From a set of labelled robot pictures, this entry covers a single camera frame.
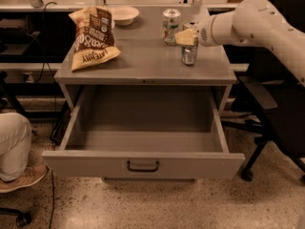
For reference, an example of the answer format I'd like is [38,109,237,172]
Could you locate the black cable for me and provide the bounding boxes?
[26,1,70,229]

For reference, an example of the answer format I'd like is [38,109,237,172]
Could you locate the tan sneaker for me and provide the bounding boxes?
[0,165,49,194]

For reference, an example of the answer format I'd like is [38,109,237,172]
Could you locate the slim redbull can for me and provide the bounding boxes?
[181,22,198,66]

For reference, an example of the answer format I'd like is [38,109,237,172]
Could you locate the black chair caster base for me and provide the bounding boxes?
[0,208,31,228]

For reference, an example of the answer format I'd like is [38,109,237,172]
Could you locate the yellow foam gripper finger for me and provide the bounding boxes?
[174,29,197,45]

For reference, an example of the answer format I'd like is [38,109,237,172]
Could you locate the person leg beige trousers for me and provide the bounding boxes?
[0,113,31,182]

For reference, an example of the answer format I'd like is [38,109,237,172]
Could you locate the black office chair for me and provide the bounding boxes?
[222,0,305,184]

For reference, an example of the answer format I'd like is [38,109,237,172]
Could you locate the green white soda can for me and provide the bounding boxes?
[163,9,181,46]

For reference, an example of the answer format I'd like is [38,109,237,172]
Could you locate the black drawer handle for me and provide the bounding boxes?
[126,161,159,173]

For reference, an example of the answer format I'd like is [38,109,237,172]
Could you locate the open grey top drawer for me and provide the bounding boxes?
[43,86,244,180]

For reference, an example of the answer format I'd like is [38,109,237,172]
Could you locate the white paper bowl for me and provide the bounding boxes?
[112,6,139,26]

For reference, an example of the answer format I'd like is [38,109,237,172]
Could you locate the grey metal cabinet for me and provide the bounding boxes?
[55,6,236,107]

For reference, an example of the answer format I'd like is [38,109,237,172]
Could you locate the yellow brown chip bag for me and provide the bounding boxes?
[69,6,121,72]

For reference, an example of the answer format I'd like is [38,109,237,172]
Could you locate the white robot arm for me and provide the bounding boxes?
[174,0,305,85]

